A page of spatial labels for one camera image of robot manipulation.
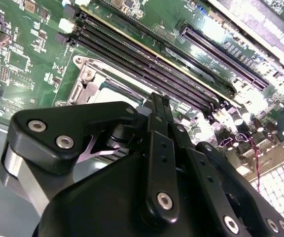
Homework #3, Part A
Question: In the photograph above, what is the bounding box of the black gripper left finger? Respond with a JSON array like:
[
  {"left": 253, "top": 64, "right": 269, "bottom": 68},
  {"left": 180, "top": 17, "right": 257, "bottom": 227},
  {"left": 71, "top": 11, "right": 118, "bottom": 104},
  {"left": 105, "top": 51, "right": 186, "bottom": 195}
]
[{"left": 0, "top": 91, "right": 181, "bottom": 226}]

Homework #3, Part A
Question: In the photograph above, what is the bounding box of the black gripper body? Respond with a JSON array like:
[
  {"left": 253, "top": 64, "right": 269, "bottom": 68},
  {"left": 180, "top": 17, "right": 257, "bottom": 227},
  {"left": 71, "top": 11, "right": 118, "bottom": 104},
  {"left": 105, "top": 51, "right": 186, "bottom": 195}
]
[{"left": 32, "top": 153, "right": 223, "bottom": 237}]

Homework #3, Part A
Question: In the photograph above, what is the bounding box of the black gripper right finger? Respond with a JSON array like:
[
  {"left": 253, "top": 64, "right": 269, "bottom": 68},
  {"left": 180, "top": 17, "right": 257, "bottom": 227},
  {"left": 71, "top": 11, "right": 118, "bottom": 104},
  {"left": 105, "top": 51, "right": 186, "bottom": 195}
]
[{"left": 162, "top": 95, "right": 284, "bottom": 237}]

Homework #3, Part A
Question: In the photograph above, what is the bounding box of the metal socket cover frame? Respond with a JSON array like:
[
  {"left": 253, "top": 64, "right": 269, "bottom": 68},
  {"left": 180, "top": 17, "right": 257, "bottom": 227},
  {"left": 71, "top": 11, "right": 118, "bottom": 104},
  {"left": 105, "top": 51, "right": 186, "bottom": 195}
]
[{"left": 80, "top": 61, "right": 152, "bottom": 109}]

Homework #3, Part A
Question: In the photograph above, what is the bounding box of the silver square CPU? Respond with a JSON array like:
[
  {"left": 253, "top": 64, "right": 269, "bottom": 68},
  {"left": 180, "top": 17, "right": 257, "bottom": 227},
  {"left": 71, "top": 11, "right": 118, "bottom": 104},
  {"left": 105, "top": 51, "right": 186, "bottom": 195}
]
[{"left": 94, "top": 79, "right": 147, "bottom": 109}]

